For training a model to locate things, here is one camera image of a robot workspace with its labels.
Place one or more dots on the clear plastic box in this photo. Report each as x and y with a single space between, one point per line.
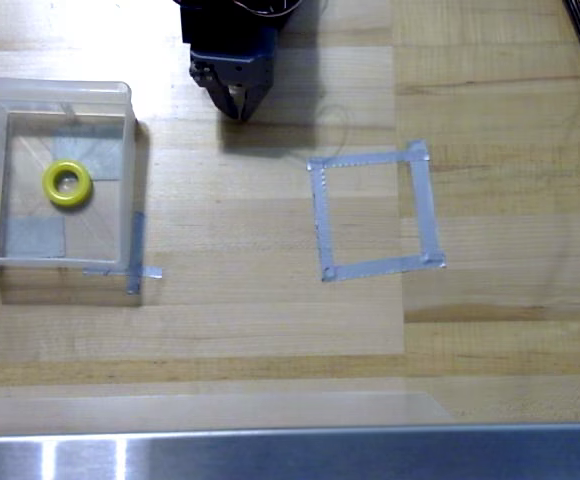
129 175

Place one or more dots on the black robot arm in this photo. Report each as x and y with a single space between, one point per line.
220 25

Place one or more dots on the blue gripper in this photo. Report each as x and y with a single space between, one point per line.
237 75

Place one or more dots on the long grey tape strip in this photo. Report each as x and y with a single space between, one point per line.
426 210
385 267
324 225

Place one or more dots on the short grey tape strip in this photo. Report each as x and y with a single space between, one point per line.
360 160

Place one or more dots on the small grey tape patch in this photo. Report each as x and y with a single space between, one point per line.
35 237

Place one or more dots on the steel table edge rail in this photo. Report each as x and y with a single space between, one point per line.
320 455

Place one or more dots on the large grey tape patch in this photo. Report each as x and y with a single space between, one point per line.
105 155

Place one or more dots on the blue-grey corner tape strip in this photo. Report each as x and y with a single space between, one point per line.
136 245
151 273

